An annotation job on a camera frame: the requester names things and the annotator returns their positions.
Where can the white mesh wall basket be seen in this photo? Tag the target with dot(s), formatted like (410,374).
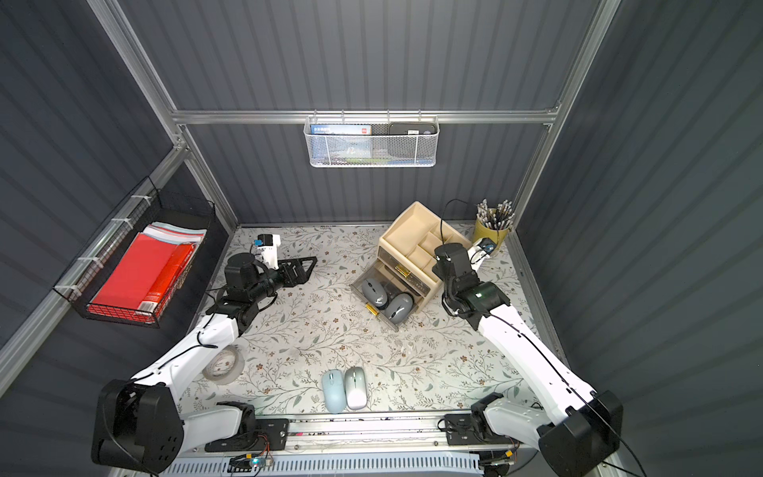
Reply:
(395,142)

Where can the red folder stack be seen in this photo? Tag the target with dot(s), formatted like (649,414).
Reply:
(138,289)

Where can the yellow pencil cup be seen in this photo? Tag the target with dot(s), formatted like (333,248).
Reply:
(497,236)

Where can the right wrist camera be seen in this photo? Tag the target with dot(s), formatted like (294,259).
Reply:
(481,250)

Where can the black wire side basket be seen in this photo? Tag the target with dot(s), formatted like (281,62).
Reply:
(87,273)

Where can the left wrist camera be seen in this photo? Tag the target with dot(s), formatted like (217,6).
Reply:
(266,249)

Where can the white grey computer mouse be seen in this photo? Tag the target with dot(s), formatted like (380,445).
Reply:
(356,390)

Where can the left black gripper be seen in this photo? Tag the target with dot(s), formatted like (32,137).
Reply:
(286,272)

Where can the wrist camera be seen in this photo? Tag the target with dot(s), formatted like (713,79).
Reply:
(266,249)
(481,250)

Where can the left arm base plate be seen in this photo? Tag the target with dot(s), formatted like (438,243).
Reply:
(260,436)

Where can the black computer mouse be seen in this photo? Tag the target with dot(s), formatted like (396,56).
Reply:
(375,293)

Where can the small green circuit board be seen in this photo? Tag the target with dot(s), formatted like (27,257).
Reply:
(247,463)

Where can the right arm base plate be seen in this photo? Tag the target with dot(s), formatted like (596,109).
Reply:
(461,430)

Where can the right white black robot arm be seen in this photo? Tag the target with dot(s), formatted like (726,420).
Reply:
(575,428)

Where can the beige drawer organizer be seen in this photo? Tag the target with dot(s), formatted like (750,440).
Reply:
(408,246)

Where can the blue white box in basket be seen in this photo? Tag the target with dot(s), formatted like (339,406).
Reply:
(339,142)

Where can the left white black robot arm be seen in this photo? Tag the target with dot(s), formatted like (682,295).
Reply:
(138,425)

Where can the black device in basket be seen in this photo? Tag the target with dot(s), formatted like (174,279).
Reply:
(412,128)

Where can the light blue computer mouse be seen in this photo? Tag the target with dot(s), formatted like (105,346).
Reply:
(333,387)

